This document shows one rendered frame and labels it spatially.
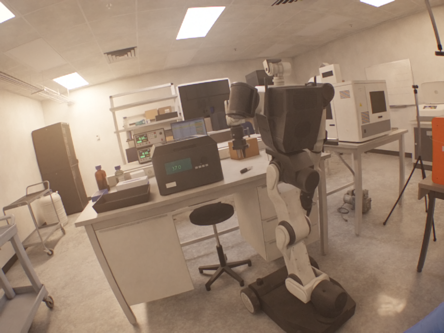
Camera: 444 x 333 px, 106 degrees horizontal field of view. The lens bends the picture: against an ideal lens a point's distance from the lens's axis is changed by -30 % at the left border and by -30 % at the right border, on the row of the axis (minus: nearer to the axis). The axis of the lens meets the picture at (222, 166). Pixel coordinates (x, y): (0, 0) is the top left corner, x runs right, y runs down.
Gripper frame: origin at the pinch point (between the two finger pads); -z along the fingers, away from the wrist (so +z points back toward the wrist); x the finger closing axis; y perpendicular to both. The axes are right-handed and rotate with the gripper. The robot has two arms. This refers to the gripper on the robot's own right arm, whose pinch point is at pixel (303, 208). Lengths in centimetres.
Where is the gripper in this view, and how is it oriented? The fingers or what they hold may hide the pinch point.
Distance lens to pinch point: 162.5
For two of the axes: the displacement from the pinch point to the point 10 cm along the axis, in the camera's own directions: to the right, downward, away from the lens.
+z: -0.4, -8.4, -5.4
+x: -3.1, -5.1, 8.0
